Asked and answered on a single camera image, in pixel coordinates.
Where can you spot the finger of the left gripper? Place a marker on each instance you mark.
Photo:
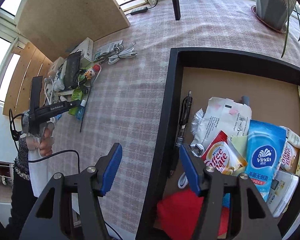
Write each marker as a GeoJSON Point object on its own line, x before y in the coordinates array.
{"type": "Point", "coordinates": [56, 107]}

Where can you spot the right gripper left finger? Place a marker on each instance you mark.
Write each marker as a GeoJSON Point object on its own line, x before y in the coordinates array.
{"type": "Point", "coordinates": [68, 207]}

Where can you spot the white tin with barcode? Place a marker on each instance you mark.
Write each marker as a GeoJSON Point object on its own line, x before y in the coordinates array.
{"type": "Point", "coordinates": [281, 191]}

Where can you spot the red cloth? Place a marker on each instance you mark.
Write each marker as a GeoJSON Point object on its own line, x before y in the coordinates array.
{"type": "Point", "coordinates": [178, 214]}

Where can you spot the Coffee mate sachet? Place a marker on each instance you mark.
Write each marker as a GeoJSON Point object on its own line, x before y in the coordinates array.
{"type": "Point", "coordinates": [223, 157]}
{"type": "Point", "coordinates": [289, 158]}

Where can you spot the blue Vinda tissue pack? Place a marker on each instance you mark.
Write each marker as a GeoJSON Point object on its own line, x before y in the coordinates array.
{"type": "Point", "coordinates": [264, 149]}

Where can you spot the yellow green cleaning cloth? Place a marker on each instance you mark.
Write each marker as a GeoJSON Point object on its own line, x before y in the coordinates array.
{"type": "Point", "coordinates": [238, 144]}

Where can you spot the small white cream tube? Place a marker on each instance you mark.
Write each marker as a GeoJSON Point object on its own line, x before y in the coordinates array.
{"type": "Point", "coordinates": [292, 137]}

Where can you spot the white torn foil pouch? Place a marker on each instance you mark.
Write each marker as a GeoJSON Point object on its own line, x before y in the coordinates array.
{"type": "Point", "coordinates": [222, 115]}

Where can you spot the black pen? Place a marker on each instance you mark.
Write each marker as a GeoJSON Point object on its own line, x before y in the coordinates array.
{"type": "Point", "coordinates": [182, 123]}

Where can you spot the black sorting tray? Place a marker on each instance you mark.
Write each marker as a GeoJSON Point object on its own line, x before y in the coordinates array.
{"type": "Point", "coordinates": [234, 89]}

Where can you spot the left hand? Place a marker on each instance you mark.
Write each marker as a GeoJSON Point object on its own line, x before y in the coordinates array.
{"type": "Point", "coordinates": [44, 145]}

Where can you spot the blue small spray bottle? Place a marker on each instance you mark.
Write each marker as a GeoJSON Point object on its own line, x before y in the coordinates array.
{"type": "Point", "coordinates": [81, 110]}

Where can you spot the black flat pouch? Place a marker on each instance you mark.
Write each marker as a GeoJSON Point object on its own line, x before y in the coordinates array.
{"type": "Point", "coordinates": [72, 66]}

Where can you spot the white cardboard box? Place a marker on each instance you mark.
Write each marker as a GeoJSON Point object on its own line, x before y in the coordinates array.
{"type": "Point", "coordinates": [86, 50]}

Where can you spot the blue white paper label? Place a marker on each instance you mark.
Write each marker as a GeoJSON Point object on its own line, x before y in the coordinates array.
{"type": "Point", "coordinates": [106, 48]}

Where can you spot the black power strip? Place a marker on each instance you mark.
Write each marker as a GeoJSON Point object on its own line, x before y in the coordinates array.
{"type": "Point", "coordinates": [139, 11]}

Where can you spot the potted spider plant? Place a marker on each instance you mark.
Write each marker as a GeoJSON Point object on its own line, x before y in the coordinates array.
{"type": "Point", "coordinates": [276, 15]}

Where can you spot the cartoon clown keychain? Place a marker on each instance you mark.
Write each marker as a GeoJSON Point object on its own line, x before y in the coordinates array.
{"type": "Point", "coordinates": [92, 71]}

